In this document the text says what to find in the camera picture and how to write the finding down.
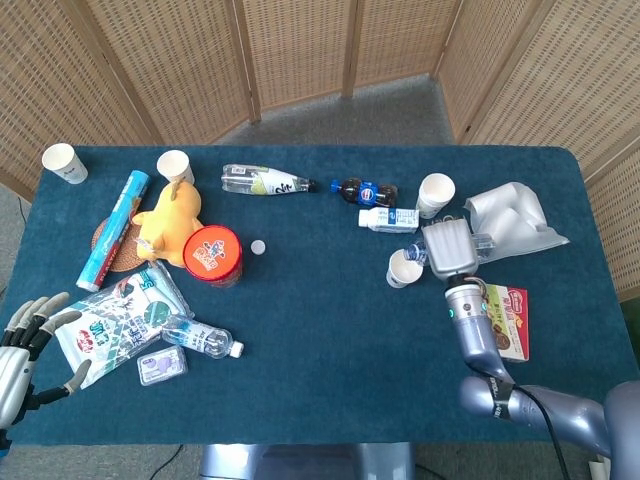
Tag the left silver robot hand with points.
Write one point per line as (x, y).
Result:
(12, 380)

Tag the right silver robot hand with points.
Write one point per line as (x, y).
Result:
(450, 250)

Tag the clear water bottle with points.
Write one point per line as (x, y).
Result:
(416, 252)

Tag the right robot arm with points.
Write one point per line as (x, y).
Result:
(477, 335)

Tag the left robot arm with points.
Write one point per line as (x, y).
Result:
(4, 442)

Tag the paper cup blue flower print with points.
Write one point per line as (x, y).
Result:
(402, 272)

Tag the white milk bottle blue label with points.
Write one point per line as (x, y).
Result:
(392, 220)

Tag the Pepsi cola bottle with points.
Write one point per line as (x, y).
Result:
(366, 192)

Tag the white bottle cap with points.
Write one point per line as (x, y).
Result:
(258, 247)

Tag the capped Aquafina water bottle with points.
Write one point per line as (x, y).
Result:
(200, 337)

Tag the clear bottle lime label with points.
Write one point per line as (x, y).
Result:
(265, 181)

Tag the white paper cup grey print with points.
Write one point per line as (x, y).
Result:
(67, 167)

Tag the red-lidded round container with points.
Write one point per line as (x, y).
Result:
(212, 252)

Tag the plain white paper cup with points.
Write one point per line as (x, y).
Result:
(175, 165)

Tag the stacked white paper cups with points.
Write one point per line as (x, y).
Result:
(434, 192)

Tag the white plastic bag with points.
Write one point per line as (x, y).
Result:
(515, 215)

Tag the red green cookie box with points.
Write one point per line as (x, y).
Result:
(515, 325)

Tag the white green snack bag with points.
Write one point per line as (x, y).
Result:
(125, 320)

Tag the clear case purple insert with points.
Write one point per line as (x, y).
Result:
(162, 365)

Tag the round woven brown coaster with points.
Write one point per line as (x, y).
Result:
(125, 256)

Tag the long blue plastic wrap box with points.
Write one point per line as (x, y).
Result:
(117, 225)

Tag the yellow plush toy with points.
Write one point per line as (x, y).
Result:
(172, 220)

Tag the wooden rattan folding screen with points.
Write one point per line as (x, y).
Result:
(300, 50)

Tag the grey robot torso base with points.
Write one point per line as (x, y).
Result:
(305, 462)

